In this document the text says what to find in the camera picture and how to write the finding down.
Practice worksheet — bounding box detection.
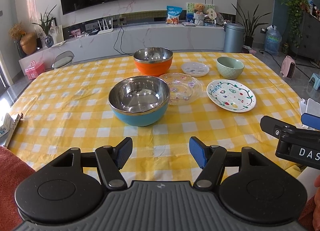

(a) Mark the clear glass plate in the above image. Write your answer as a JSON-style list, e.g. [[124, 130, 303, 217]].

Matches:
[[160, 73, 203, 105]]

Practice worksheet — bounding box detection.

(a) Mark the grey metal trash can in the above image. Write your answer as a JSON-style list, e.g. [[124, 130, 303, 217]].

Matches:
[[223, 23, 245, 53]]

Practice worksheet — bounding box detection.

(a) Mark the white box at table edge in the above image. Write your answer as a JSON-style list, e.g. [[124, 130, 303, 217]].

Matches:
[[0, 113, 23, 148]]

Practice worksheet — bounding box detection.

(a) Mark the green ceramic bowl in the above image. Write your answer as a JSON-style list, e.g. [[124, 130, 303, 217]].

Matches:
[[216, 56, 245, 80]]

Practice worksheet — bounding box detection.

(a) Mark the teddy bear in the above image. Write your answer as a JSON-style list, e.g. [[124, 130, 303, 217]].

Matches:
[[194, 3, 205, 26]]

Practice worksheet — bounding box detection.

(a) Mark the white wifi router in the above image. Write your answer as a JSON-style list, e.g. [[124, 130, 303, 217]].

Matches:
[[98, 18, 113, 35]]

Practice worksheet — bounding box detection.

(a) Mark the pink plastic box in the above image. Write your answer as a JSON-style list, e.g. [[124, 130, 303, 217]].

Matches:
[[25, 61, 46, 80]]

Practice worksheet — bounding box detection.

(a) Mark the pink heater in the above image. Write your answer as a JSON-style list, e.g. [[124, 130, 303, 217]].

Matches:
[[281, 55, 296, 79]]

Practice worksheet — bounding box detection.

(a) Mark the hanging green ivy plant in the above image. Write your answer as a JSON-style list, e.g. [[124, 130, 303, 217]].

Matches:
[[279, 0, 309, 49]]

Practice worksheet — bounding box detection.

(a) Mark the potted plant by bin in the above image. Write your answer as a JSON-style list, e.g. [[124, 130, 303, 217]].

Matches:
[[232, 4, 271, 48]]

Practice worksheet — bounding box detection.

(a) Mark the dark grey cabinet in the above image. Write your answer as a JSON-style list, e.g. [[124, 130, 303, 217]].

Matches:
[[291, 12, 320, 63]]

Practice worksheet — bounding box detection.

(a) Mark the orange round vase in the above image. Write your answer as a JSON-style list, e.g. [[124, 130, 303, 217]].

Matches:
[[20, 32, 37, 55]]

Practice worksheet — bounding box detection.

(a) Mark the white fruity painted plate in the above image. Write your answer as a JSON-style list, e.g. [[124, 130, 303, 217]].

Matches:
[[206, 79, 257, 113]]

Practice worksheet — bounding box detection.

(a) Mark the blue vase with plant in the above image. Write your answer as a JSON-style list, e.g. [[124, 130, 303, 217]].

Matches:
[[33, 5, 56, 48]]

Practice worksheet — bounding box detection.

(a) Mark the yellow checkered tablecloth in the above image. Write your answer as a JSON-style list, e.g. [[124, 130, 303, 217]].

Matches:
[[9, 54, 300, 182]]

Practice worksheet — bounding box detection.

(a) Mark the small blue stool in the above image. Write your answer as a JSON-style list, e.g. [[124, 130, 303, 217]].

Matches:
[[309, 73, 320, 91]]

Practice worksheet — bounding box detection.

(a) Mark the person right hand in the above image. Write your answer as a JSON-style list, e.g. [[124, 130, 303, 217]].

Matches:
[[314, 175, 320, 188]]

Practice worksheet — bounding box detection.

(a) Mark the small white saucer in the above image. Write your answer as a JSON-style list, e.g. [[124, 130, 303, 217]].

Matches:
[[181, 62, 209, 78]]

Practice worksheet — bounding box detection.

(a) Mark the round grey chair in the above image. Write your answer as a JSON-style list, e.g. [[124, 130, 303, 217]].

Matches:
[[52, 51, 74, 70]]

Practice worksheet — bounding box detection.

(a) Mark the snack bag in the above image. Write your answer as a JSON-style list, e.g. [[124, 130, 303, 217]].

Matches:
[[165, 6, 183, 25]]

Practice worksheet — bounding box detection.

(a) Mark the blue steel bowl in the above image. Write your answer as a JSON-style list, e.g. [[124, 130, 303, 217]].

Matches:
[[108, 76, 170, 127]]

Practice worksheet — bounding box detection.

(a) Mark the orange steel bowl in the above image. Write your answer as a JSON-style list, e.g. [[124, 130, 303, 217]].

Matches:
[[133, 47, 174, 76]]

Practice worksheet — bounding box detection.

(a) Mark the blue water jug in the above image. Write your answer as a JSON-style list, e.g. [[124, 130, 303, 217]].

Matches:
[[264, 25, 282, 56]]

